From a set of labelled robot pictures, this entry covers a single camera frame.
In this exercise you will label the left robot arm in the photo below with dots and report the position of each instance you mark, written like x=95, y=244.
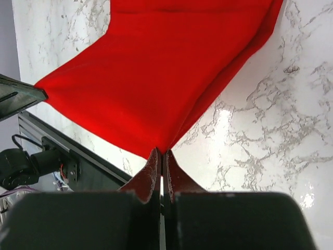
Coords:
x=17, y=166

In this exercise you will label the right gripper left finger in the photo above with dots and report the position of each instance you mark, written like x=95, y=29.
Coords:
x=128, y=218

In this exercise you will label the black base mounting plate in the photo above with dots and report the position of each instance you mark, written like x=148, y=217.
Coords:
x=85, y=170

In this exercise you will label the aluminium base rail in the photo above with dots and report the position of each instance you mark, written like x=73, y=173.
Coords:
x=40, y=131

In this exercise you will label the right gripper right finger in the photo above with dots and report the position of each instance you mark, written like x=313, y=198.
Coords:
x=197, y=219

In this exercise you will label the red t-shirt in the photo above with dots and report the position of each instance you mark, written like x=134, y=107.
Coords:
x=158, y=67

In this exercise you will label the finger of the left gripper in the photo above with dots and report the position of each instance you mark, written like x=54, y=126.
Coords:
x=17, y=96

